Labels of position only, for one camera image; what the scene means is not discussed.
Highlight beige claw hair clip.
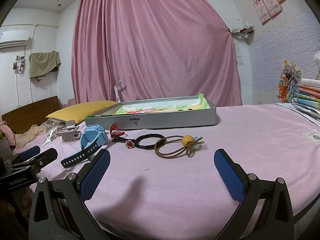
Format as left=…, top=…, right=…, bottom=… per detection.
left=59, top=120, right=81, bottom=142

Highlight blue kids smartwatch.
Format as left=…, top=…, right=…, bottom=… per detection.
left=61, top=125, right=108, bottom=168

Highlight red string bead bracelet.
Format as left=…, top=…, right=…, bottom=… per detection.
left=109, top=123, right=126, bottom=138

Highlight small gold red earring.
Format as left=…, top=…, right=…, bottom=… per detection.
left=125, top=140, right=135, bottom=149

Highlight brown hair tie yellow bead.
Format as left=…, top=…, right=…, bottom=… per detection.
left=154, top=135, right=204, bottom=159

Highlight black braided bracelet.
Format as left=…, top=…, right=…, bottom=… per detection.
left=133, top=133, right=166, bottom=151

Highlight black hair clip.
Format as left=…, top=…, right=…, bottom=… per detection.
left=111, top=134, right=128, bottom=143

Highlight pink crumpled clothes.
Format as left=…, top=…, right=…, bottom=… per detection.
left=0, top=121, right=47, bottom=149

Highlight wooden headboard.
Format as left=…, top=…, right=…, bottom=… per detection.
left=2, top=96, right=61, bottom=134

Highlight floral satin pillow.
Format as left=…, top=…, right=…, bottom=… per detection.
left=40, top=118, right=65, bottom=132

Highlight yellow pillow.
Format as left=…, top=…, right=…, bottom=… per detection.
left=47, top=100, right=116, bottom=124

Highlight white paper tag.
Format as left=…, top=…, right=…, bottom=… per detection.
left=303, top=130, right=320, bottom=145

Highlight green hanging towel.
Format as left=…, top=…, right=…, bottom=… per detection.
left=29, top=51, right=61, bottom=79

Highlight pink bed blanket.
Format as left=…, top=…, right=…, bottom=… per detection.
left=86, top=105, right=319, bottom=239

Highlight stack of books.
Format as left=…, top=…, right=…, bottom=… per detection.
left=277, top=78, right=320, bottom=126

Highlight white air conditioner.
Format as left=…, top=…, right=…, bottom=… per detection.
left=0, top=30, right=29, bottom=49

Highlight grey shallow tray box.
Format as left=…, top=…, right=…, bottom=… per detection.
left=85, top=100, right=216, bottom=130

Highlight colourful painted tray liner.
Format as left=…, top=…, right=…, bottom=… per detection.
left=115, top=93, right=210, bottom=115

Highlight pink curtain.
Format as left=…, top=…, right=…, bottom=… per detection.
left=71, top=0, right=242, bottom=106

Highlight curtain tieback hook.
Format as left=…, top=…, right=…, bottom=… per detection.
left=229, top=25, right=255, bottom=36

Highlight wall switch and charger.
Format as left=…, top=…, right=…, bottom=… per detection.
left=12, top=55, right=25, bottom=74

